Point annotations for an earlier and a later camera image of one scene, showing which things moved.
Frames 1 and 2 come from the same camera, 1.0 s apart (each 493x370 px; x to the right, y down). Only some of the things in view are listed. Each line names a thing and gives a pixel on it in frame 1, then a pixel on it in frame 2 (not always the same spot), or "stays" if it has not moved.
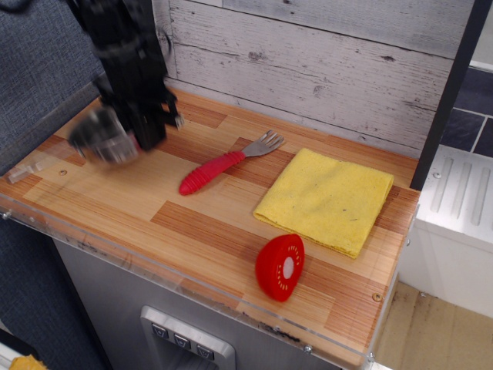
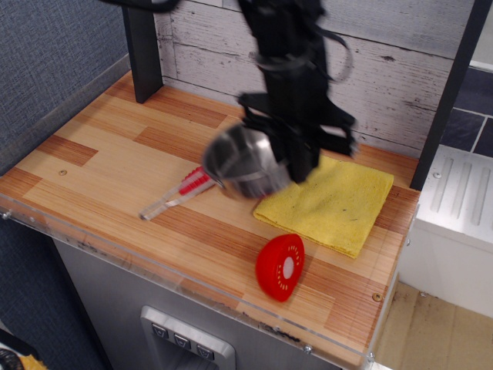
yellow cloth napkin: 333,202 stays
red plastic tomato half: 280,265 stays
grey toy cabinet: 145,323 stays
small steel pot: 99,135 -> 249,160
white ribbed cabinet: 450,254 stays
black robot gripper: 132,82 -> 296,102
